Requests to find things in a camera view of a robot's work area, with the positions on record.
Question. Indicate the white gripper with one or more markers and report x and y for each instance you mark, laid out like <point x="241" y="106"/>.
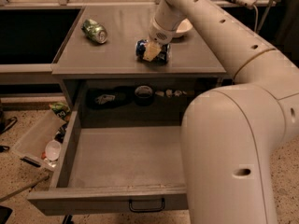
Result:
<point x="161" y="34"/>

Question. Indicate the blue pepsi can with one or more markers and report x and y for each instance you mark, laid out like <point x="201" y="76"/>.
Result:
<point x="162" y="57"/>

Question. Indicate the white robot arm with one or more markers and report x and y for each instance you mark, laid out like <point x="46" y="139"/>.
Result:
<point x="229" y="133"/>

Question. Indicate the grey counter cabinet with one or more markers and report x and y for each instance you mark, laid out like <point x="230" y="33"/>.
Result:
<point x="191" y="68"/>

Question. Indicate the green soda can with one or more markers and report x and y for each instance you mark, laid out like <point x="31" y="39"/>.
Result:
<point x="94" y="31"/>

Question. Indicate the grey open drawer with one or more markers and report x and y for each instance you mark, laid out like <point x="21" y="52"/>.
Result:
<point x="101" y="169"/>

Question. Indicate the white paper bowl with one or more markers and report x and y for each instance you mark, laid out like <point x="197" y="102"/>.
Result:
<point x="184" y="27"/>

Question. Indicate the black round cup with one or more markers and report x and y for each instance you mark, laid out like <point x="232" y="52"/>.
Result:
<point x="144" y="95"/>

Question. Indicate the green chip bag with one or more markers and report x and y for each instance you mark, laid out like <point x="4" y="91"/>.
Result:
<point x="61" y="110"/>

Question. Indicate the white plastic cup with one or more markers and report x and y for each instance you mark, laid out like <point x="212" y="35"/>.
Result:
<point x="52" y="150"/>

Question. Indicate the clear plastic bin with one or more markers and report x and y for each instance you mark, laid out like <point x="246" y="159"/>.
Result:
<point x="31" y="146"/>

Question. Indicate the black drawer handle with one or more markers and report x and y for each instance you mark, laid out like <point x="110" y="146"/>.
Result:
<point x="149" y="206"/>

